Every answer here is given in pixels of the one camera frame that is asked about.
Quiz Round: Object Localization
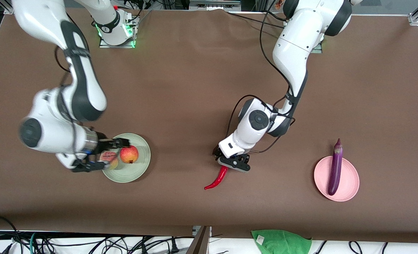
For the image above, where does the yellow-green peach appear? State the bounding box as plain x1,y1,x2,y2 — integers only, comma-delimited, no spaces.
101,151,119,170

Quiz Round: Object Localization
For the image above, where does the red apple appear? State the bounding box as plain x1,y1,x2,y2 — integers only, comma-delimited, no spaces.
120,145,139,164

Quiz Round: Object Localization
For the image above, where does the red chili pepper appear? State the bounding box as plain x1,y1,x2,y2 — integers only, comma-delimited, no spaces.
204,165,228,191

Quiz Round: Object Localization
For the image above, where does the purple eggplant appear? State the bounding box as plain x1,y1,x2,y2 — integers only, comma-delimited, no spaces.
327,138,344,196

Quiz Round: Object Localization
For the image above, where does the pale green round plate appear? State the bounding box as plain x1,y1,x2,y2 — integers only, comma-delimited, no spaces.
101,133,151,183

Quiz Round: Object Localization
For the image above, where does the green cloth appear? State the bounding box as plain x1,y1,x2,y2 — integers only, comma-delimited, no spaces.
251,230,312,254

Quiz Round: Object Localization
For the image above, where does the pink round plate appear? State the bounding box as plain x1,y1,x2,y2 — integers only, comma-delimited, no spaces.
314,156,360,202

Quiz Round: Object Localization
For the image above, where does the grey equipment box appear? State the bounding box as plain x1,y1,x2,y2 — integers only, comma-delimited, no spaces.
189,0,242,11

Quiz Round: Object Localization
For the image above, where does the black cable tangle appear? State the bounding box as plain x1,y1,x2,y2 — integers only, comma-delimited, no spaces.
18,235,195,254

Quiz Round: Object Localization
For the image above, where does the brown wooden post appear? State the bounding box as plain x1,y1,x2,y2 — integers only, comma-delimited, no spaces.
186,226,211,254

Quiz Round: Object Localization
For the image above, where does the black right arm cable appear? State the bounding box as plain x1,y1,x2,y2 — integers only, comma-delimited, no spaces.
54,45,72,73

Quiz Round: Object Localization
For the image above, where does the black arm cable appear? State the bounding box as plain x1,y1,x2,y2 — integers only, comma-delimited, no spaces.
54,45,72,73
259,0,303,106

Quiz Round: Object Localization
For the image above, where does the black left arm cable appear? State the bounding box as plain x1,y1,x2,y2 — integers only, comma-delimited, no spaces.
259,0,303,106

